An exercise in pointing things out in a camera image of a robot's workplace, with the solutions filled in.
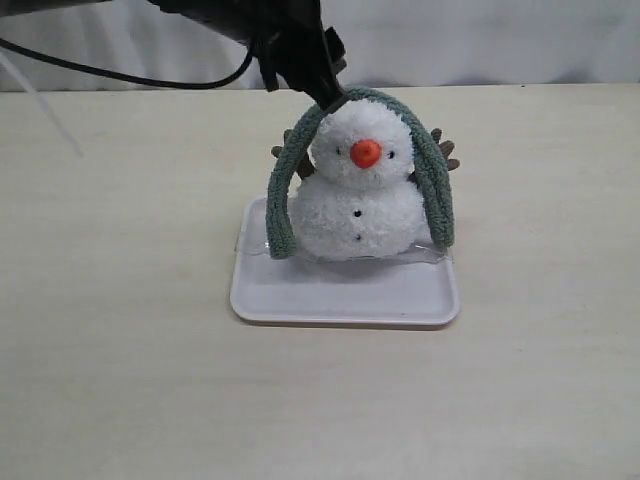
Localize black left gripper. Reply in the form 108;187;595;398
248;1;346;111

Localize green knitted scarf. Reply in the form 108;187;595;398
266;85;456;262

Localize white plush snowman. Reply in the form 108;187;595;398
270;96;462;264

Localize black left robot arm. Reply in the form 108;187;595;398
154;0;347;113

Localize white plastic tray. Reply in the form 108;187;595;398
230;197;460;328

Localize white zip tie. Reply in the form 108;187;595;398
0;53;84;158

